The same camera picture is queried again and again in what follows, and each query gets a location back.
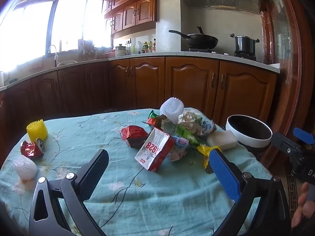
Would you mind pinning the wooden upper cabinets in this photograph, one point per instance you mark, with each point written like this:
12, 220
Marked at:
137, 9

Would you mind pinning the white foam fruit net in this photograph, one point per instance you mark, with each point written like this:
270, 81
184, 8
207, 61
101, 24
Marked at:
172, 108
24, 167

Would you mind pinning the red foil snack wrapper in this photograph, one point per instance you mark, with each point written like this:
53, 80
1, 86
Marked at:
134, 134

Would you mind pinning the kitchen window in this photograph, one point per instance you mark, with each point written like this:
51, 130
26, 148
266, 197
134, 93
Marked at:
37, 29

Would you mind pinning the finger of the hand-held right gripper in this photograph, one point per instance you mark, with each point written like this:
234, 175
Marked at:
285, 143
304, 134

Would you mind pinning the condiment bottle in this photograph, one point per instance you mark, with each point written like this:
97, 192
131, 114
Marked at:
154, 46
145, 48
150, 47

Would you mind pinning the crushed red can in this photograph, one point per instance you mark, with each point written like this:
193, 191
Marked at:
30, 150

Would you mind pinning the green spout pouch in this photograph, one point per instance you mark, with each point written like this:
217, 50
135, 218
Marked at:
177, 129

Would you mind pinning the kitchen sink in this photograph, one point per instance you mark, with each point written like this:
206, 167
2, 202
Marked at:
66, 63

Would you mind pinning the yellow foam fruit net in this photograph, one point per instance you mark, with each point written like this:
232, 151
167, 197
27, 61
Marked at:
37, 130

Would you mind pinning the red and white carton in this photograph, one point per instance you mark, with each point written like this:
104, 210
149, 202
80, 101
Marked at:
153, 152

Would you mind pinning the teal floral tablecloth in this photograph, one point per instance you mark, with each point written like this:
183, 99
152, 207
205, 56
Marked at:
147, 196

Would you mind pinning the wooden glass door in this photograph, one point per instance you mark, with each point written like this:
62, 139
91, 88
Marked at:
288, 54

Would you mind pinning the wooden lower cabinets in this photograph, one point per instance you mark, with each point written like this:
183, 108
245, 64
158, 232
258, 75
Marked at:
192, 83

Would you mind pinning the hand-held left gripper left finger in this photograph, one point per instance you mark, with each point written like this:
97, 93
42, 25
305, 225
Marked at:
94, 174

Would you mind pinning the green and red snack wrapper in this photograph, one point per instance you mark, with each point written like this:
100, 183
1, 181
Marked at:
153, 119

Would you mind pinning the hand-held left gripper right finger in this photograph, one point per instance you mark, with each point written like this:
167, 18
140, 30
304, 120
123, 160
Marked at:
224, 174

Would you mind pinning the person's right hand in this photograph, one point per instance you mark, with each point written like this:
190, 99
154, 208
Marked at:
301, 213

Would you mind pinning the white rice cooker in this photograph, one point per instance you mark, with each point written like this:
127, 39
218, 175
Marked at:
120, 51

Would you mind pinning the white-rimmed black trash bin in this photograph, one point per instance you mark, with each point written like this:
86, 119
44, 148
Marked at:
248, 127

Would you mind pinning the utensil holder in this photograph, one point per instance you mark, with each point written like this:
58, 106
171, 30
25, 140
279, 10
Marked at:
86, 50

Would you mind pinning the pale speckled countertop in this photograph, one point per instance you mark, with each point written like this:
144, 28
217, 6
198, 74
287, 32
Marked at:
147, 54

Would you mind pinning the black wok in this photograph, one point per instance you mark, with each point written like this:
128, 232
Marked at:
201, 40

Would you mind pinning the chrome faucet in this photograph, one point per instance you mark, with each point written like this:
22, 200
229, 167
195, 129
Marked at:
54, 54

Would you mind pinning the yellow snack wrapper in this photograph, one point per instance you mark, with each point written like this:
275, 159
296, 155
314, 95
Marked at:
205, 152

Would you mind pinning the crumpled wrapper pile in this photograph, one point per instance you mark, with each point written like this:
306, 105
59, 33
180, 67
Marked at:
194, 121

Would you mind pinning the wooden cabinets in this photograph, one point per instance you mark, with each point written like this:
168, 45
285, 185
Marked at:
192, 83
137, 9

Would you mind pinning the crumpled pale tissue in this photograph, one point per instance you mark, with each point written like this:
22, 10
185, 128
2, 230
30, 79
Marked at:
179, 150

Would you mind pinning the black gas stove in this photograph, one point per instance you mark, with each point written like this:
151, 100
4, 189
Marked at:
243, 54

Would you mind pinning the white foam block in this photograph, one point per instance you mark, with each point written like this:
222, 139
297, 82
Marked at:
221, 140

